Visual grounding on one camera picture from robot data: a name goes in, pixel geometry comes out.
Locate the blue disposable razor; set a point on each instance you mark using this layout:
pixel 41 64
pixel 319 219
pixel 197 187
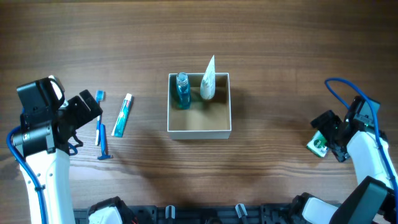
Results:
pixel 103 143

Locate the blue mouthwash bottle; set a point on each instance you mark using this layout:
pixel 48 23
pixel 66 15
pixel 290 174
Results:
pixel 183 90

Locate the green soap box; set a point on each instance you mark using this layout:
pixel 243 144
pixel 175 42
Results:
pixel 317 145

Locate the teal toothpaste tube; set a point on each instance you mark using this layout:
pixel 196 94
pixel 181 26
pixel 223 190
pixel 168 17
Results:
pixel 120 124

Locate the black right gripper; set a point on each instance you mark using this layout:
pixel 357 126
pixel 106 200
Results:
pixel 326 126

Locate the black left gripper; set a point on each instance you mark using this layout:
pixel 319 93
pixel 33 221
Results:
pixel 86 114

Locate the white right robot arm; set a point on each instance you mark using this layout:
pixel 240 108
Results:
pixel 354 137

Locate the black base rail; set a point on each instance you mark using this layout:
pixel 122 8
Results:
pixel 114 210

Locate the white cardboard box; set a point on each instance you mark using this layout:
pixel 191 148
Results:
pixel 204 119

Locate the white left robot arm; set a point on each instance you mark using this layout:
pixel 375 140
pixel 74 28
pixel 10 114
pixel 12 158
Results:
pixel 47 178

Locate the blue toothbrush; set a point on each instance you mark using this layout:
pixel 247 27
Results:
pixel 99 97

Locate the white bamboo conditioner tube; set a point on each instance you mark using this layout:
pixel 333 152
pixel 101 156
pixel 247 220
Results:
pixel 207 87

